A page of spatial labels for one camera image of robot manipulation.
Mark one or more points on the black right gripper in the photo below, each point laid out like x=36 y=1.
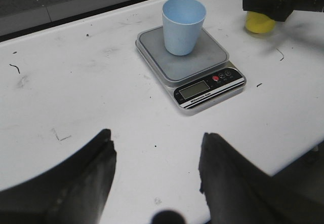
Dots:
x=280 y=10

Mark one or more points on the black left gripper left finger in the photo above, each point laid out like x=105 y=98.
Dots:
x=74 y=191

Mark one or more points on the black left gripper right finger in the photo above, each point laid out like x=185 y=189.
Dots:
x=237 y=191

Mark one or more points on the yellow squeeze bottle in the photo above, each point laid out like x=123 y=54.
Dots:
x=258 y=23

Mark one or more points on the light blue plastic cup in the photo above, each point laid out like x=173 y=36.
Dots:
x=182 y=24

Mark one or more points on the silver digital kitchen scale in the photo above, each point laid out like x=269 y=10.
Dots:
x=195 y=81

